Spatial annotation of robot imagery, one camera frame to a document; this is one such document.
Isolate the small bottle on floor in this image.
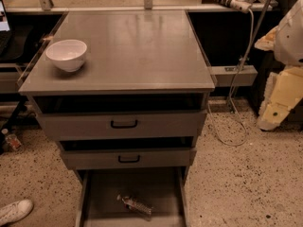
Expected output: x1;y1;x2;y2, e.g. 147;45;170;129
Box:
1;129;22;151

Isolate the white ceramic bowl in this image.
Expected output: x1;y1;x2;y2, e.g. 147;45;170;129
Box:
45;40;87;72

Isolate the laptop screen at left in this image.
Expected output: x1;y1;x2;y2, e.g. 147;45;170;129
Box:
0;0;10;32

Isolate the bottom grey drawer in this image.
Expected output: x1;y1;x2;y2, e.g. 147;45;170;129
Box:
75;167;190;227

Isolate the white power cable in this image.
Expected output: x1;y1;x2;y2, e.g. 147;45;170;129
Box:
206;9;256;148

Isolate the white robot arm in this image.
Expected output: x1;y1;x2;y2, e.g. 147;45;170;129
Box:
255;0;303;131

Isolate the grey drawer cabinet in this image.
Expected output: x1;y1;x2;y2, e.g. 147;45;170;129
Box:
18;9;216;227

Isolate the clear plastic water bottle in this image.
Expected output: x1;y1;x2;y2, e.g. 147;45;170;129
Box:
116;195;152;217

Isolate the top grey drawer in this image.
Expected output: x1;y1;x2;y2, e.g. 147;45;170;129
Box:
37;111;206;141

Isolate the grey drawer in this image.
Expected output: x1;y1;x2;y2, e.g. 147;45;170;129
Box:
61;148;196;170
37;111;206;141
75;167;190;227

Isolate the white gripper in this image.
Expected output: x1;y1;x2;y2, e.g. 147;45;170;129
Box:
254;26;303;131

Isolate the white sneaker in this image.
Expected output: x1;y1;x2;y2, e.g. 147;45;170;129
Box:
0;200;33;226

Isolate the middle grey drawer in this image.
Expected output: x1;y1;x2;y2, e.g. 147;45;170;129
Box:
61;148;196;170

